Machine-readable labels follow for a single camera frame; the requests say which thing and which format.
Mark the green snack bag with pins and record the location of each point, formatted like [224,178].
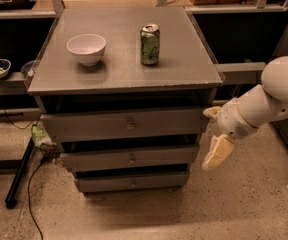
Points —
[41,138]

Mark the grey bottom drawer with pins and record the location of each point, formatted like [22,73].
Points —
[130,182]

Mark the grey side shelf beam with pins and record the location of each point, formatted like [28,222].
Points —
[241,73]

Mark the grey middle drawer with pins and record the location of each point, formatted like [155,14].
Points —
[129,158]

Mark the grey top drawer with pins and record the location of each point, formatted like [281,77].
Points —
[119,124]

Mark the green soda can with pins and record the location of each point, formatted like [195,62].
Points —
[150,44]

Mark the white ceramic bowl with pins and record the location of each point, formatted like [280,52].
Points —
[87,49]

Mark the grey drawer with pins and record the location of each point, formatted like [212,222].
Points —
[129,158]
[119,124]
[130,182]

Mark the grey drawer cabinet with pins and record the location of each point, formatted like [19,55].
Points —
[184,76]

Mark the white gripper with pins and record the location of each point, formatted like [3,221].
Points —
[232,120]

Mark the clear plastic cup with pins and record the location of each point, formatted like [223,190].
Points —
[29,69]

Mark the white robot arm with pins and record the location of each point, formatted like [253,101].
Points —
[243,116]

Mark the black metal leg bar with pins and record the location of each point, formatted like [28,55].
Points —
[10,200]

